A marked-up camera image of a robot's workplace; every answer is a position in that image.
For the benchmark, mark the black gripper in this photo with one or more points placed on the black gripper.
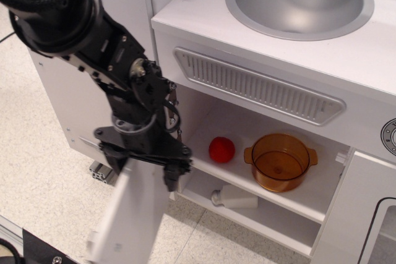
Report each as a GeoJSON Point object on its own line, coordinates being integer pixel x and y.
{"type": "Point", "coordinates": [151, 144]}

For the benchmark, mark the white cabinet door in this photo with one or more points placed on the white cabinet door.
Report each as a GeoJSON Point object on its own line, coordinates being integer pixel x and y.
{"type": "Point", "coordinates": [131, 221]}

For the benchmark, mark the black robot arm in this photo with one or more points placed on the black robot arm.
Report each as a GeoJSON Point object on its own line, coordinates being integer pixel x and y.
{"type": "Point", "coordinates": [83, 34]}

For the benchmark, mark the white toy kitchen cabinet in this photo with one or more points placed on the white toy kitchen cabinet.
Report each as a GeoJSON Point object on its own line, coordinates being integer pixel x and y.
{"type": "Point", "coordinates": [320, 70]}

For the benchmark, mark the aluminium extrusion foot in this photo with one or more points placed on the aluminium extrusion foot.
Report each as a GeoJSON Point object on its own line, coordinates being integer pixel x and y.
{"type": "Point", "coordinates": [103, 173]}

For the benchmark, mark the red ball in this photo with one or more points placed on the red ball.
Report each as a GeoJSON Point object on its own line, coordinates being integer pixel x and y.
{"type": "Point", "coordinates": [221, 150]}

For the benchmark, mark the white plastic bottle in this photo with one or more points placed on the white plastic bottle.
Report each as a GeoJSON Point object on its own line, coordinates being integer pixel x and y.
{"type": "Point", "coordinates": [231, 196]}

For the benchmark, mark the orange transparent pot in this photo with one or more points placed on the orange transparent pot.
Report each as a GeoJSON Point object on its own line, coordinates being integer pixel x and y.
{"type": "Point", "coordinates": [280, 162]}

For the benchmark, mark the silver vent grille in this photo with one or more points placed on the silver vent grille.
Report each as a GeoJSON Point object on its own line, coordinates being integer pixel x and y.
{"type": "Point", "coordinates": [266, 91]}

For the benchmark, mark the silver round sink bowl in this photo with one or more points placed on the silver round sink bowl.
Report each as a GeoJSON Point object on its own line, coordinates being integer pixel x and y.
{"type": "Point", "coordinates": [302, 20]}

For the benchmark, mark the silver oven dial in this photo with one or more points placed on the silver oven dial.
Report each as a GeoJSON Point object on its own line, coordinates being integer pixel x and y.
{"type": "Point", "coordinates": [388, 136]}

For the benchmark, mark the white oven door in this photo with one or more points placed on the white oven door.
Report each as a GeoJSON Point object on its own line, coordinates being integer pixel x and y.
{"type": "Point", "coordinates": [379, 244]}

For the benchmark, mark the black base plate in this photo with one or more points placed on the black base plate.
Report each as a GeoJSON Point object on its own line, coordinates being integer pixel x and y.
{"type": "Point", "coordinates": [36, 250]}

